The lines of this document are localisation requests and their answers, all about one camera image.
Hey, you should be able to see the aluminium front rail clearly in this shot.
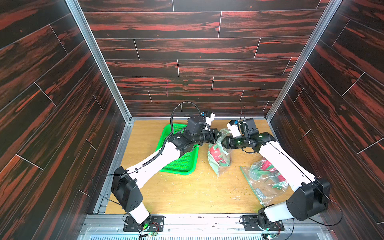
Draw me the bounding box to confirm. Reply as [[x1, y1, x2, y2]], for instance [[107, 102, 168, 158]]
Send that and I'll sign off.
[[78, 214, 336, 240]]

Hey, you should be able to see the dragon fruit in near bag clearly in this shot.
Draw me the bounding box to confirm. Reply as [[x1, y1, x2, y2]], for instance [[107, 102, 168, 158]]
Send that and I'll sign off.
[[253, 159, 287, 185]]

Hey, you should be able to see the red dragon fruit toy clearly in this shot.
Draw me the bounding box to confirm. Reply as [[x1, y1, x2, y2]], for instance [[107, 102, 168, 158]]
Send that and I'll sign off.
[[209, 145, 231, 167]]

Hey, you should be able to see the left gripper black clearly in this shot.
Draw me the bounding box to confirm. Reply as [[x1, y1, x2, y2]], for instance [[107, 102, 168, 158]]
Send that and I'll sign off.
[[189, 128, 222, 147]]

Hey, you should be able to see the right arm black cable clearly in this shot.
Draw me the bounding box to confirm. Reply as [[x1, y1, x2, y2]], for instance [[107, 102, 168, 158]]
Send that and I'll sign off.
[[281, 179, 343, 240]]

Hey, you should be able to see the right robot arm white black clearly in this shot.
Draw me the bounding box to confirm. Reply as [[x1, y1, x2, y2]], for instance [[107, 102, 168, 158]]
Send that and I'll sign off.
[[222, 132, 331, 230]]

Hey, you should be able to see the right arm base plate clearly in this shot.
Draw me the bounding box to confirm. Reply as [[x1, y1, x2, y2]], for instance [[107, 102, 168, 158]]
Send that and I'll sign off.
[[240, 215, 285, 232]]

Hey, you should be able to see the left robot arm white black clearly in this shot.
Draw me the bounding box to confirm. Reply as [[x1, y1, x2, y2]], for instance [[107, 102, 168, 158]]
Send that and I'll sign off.
[[111, 129, 222, 228]]

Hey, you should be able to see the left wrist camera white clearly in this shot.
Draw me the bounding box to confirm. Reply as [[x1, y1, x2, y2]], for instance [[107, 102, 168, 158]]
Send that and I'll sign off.
[[201, 111, 216, 130]]

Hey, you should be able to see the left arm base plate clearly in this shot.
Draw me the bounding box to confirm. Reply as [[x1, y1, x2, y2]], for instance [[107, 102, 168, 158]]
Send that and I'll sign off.
[[123, 215, 165, 233]]

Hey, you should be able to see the green perforated plastic tray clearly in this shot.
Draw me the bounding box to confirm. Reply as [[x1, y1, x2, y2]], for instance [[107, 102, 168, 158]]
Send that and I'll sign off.
[[154, 122, 200, 176]]

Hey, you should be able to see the clear zip-top bag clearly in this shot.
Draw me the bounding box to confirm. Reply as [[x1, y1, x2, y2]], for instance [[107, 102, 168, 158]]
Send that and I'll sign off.
[[240, 158, 289, 207], [207, 129, 232, 177]]

